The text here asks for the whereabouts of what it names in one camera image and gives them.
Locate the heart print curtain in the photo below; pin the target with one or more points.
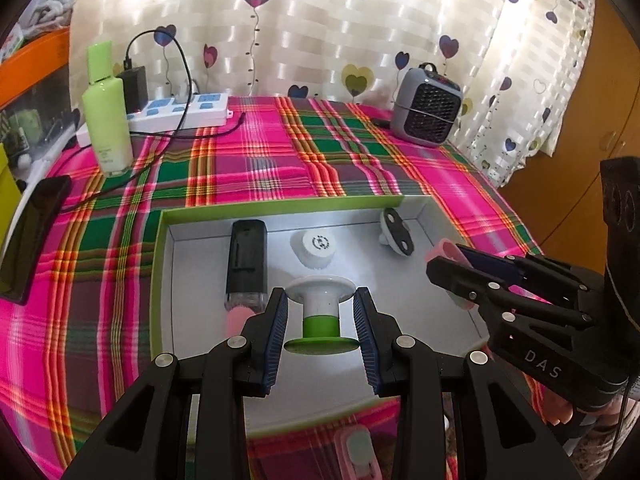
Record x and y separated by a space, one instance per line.
325 35

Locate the person's right forearm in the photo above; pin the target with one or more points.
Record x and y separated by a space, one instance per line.
600 445

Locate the black stamp with clear cap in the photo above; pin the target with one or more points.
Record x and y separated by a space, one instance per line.
245 255

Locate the pink green plaid tablecloth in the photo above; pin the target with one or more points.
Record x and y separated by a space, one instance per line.
275 160

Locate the grey mini heater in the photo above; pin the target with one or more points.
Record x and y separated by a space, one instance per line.
425 110

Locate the green and white spool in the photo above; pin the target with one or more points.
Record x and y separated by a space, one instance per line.
320 305

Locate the black smartphone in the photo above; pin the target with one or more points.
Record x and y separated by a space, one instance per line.
35 235

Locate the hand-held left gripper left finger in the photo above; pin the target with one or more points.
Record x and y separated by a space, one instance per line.
275 340

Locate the orange lidded storage box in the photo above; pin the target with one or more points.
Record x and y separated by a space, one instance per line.
30 60

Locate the green and white cardboard box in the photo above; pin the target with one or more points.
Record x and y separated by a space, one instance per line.
200 300

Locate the person's right hand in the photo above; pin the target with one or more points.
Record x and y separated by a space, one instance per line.
557 407

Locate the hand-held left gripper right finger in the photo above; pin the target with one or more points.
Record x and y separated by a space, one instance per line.
367 340

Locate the pink clip with green pad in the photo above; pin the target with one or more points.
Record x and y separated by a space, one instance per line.
357 452
446 250

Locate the black charger adapter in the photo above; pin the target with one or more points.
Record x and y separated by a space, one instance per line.
135 87

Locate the white power strip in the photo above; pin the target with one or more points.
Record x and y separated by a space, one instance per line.
200 110

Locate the wooden cabinet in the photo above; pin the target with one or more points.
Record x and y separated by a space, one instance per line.
575 135

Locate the white ribbed bottle cap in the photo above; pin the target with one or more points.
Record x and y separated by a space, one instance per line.
312 247

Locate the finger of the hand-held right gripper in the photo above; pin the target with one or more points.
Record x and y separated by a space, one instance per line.
487 260
450 275

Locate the small white ball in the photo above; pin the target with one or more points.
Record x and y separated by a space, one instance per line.
22 161

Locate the pink oval cap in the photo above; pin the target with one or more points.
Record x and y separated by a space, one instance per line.
239 320

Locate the green lotion bottle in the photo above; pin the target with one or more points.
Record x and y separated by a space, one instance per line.
107 120

